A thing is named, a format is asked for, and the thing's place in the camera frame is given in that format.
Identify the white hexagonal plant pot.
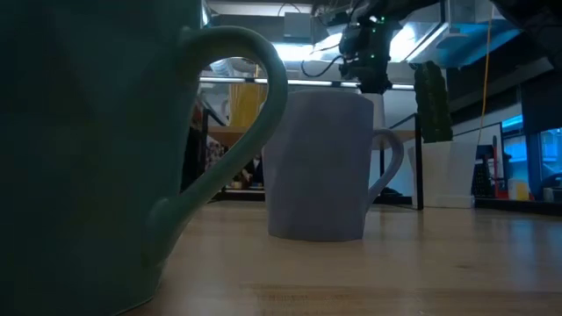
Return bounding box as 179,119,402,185
407,140,478,210

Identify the green ceramic mug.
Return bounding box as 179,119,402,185
0,0,289,316

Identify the yellow and white container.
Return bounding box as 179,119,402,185
508,176,531,203

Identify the ceiling light tube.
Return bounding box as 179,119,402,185
198,76,416,91

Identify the yellow ceramic mug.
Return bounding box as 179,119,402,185
228,83,270,129

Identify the hanging yellow cable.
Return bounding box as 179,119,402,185
477,0,494,144

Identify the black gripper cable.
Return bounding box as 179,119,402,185
299,53,349,80

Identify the lavender ceramic mug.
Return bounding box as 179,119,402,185
262,90,405,243

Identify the red metal stand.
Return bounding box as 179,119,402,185
476,134,510,199

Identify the cactus plant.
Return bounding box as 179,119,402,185
414,61,454,144

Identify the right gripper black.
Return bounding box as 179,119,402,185
338,11,395,96

